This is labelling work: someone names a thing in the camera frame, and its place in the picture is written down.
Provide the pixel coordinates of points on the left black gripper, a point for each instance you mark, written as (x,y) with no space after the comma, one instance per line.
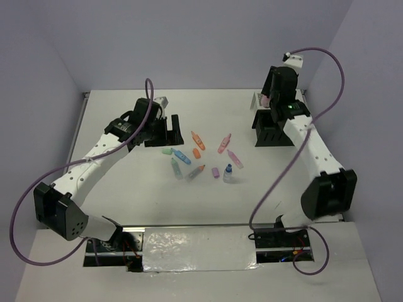
(169,138)

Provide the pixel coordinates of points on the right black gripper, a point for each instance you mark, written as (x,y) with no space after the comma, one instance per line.
(266,87)

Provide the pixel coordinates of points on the orange highlighter cap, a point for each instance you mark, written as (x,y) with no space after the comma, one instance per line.
(196,153)

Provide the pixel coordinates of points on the orange tip grey highlighter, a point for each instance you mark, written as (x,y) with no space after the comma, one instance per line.
(194,173)

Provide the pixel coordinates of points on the purple highlighter cap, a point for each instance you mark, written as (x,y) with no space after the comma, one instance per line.
(215,173)

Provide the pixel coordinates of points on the purple highlighter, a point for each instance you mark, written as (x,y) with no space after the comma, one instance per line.
(235,159)

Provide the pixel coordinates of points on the blue cap clear bottle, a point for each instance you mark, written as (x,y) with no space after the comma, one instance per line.
(227,175)

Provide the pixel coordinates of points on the pink cap glue bottle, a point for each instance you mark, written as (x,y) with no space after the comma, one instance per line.
(264,101)

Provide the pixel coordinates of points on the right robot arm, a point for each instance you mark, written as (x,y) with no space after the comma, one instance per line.
(331,187)

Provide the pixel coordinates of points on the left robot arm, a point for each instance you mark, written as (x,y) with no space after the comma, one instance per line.
(58,205)

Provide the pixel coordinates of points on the green highlighter cap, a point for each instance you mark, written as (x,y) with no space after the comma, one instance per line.
(166,151)

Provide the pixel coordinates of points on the blue highlighter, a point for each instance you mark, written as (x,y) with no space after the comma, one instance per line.
(181,156)

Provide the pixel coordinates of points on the white two-cell organizer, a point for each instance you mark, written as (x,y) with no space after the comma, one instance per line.
(255,102)

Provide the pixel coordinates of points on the green highlighter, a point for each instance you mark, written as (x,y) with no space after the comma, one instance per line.
(176,169)

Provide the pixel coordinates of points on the black slotted organizer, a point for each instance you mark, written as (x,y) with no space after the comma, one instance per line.
(268,133)

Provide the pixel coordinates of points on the pink highlighter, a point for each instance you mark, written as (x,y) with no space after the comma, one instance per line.
(224,144)

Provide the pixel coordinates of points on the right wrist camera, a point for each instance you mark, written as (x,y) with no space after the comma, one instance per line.
(292,60)

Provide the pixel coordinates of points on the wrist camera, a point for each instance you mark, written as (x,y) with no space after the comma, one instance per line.
(292,60)
(162,101)

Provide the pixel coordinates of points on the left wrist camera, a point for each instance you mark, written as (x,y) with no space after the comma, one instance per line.
(162,101)

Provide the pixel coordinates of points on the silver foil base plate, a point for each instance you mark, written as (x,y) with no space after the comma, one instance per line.
(205,248)

